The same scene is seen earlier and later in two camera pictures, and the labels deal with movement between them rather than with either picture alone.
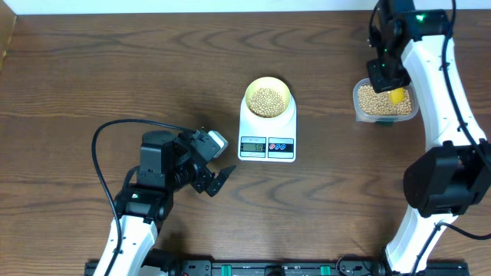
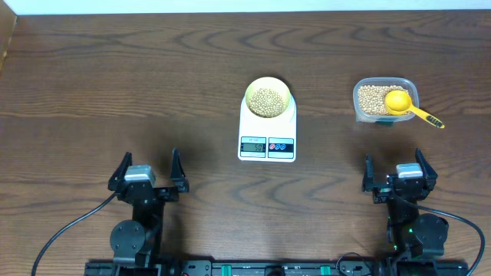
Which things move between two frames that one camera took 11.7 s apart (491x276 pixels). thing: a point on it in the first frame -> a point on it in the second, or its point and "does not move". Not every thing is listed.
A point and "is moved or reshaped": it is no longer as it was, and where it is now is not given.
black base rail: [281, 268] does not move
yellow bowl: [268, 97] does not move
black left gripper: [203, 182] -> [180, 183]
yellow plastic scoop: [397, 95] is moved or reshaped
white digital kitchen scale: [268, 139] does not move
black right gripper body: [387, 74] -> [381, 195]
